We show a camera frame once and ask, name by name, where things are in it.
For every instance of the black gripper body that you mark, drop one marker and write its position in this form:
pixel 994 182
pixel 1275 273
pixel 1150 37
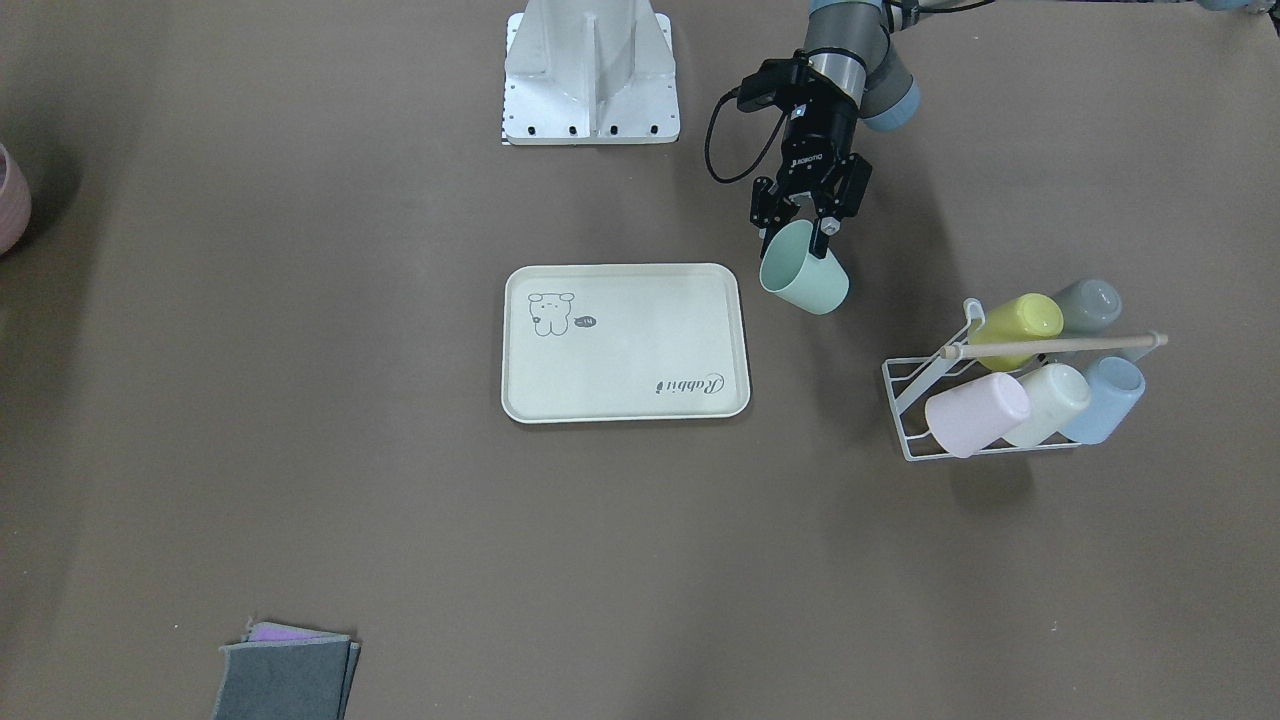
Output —
pixel 822 135

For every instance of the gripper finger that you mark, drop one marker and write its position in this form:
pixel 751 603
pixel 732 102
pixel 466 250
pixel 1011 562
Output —
pixel 770 214
pixel 827 222

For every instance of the green cup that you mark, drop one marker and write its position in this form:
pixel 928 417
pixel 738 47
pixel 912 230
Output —
pixel 792 274

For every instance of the cream rabbit tray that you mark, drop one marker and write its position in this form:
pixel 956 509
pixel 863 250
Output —
pixel 623 342

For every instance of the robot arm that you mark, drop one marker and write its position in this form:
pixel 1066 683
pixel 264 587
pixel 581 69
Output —
pixel 846 74

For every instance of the yellow cup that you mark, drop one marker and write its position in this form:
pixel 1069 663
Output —
pixel 1029 317

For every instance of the pink cup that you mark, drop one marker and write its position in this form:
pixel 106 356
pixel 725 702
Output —
pixel 967 418

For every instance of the grey cup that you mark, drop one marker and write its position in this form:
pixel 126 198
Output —
pixel 1088 307

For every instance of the cream white cup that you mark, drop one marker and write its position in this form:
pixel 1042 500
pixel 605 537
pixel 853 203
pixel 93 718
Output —
pixel 1057 394

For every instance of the light blue cup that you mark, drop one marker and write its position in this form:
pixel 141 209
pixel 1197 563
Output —
pixel 1117 385

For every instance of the grey folded cloth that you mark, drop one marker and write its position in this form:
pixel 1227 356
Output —
pixel 280 671

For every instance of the pink bowl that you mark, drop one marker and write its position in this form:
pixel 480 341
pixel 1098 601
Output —
pixel 16 202

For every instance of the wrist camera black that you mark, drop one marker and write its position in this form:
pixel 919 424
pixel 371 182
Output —
pixel 778 83

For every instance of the white wire cup rack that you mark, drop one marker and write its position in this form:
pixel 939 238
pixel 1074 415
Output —
pixel 910 381

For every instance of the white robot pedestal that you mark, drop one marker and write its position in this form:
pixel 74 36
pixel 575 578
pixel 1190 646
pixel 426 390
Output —
pixel 589 73

